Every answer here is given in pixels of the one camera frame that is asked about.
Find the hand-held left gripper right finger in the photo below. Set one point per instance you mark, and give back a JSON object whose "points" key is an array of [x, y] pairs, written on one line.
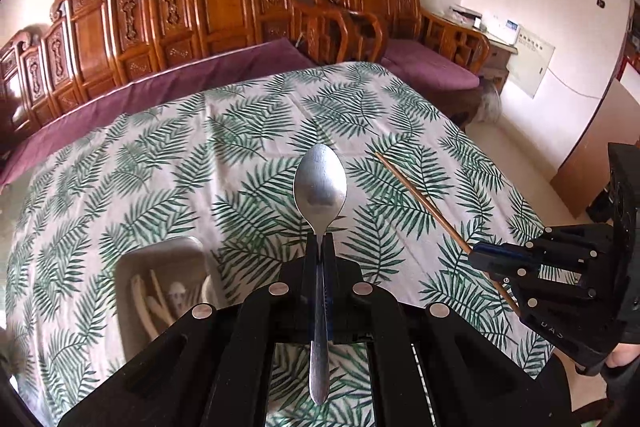
{"points": [[331, 307]]}

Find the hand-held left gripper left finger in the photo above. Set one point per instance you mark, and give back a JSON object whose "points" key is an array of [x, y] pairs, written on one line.
{"points": [[312, 307]]}

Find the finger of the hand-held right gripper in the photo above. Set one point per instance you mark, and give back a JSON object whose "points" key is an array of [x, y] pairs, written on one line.
{"points": [[505, 256], [565, 312]]}

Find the dark brown chopstick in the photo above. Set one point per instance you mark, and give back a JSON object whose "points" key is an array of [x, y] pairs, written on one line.
{"points": [[420, 199]]}

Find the metal spoon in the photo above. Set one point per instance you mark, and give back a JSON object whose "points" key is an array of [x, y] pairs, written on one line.
{"points": [[320, 187]]}

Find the grey utensil tray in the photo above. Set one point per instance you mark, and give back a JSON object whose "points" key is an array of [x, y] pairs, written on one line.
{"points": [[190, 257]]}

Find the person's right hand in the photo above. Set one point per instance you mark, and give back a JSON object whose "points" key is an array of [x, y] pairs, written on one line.
{"points": [[622, 357]]}

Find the brown wooden board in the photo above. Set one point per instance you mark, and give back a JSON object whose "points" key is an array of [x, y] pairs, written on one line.
{"points": [[595, 157]]}

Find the grey cloth bundle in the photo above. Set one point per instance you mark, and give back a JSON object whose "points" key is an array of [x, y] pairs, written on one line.
{"points": [[487, 103]]}

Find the wooden side table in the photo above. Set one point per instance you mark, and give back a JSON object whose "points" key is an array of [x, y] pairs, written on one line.
{"points": [[495, 57]]}

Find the small white box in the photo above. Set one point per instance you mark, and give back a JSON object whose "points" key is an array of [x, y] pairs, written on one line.
{"points": [[512, 31]]}

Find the green leaf print tablecloth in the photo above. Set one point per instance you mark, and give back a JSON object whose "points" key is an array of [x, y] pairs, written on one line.
{"points": [[150, 167]]}

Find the long purple seat cushion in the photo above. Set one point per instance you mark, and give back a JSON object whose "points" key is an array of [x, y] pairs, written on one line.
{"points": [[175, 87]]}

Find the white wall panel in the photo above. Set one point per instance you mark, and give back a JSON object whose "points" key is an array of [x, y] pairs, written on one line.
{"points": [[530, 64]]}

